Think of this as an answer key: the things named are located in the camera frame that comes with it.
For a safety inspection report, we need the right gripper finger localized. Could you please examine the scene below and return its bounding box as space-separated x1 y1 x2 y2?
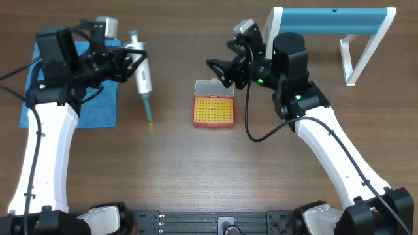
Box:
226 39 246 58
206 58 236 89

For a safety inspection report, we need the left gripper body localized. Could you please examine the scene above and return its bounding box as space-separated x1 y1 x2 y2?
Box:
80 19 131 88

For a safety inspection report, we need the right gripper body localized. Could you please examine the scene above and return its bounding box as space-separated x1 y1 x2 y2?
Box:
227 23 272 91

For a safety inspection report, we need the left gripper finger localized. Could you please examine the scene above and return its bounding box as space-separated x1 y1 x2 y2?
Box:
122 47 148 82

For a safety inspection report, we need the white pipette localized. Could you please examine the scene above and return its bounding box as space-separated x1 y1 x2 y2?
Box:
125 30 155 134

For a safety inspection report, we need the blue cloth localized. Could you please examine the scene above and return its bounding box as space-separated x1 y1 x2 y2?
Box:
18 39 123 129

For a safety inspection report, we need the red and yellow tip box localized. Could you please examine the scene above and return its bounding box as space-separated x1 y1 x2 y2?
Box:
193 78 236 129

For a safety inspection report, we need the white and blue stand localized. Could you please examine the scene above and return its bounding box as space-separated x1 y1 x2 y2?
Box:
260 5 398 87

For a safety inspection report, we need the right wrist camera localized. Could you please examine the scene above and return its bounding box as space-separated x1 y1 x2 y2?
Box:
233 18 255 35

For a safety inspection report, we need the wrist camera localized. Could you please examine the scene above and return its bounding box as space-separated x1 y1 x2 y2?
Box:
233 18 255 35
96 16 119 40

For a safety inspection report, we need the black cable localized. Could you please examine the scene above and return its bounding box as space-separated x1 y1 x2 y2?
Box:
242 42 330 142
0 55 105 105

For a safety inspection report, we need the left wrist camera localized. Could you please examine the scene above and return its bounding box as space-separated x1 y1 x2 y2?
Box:
96 16 119 40

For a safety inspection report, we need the mounting rail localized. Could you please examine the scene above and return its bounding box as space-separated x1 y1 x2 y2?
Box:
125 210 301 235

